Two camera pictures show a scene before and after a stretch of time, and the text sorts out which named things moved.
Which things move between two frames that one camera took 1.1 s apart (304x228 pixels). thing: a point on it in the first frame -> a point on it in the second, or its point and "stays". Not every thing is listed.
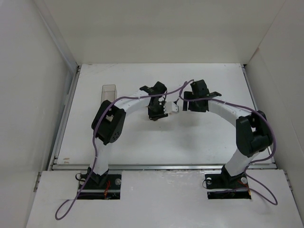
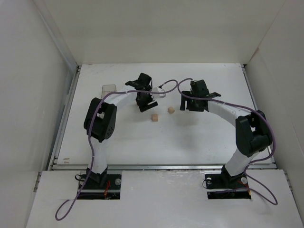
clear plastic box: [109, 92] stays
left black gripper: [155, 109] -> [147, 105]
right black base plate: [224, 186] stays
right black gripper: [193, 102] stays
